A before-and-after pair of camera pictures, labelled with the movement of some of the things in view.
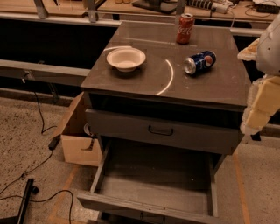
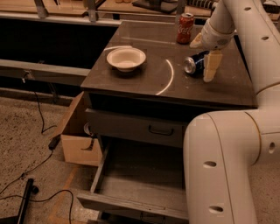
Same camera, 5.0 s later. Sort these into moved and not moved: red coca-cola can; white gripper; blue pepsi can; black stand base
Moved: white gripper
Not moved: black stand base; blue pepsi can; red coca-cola can
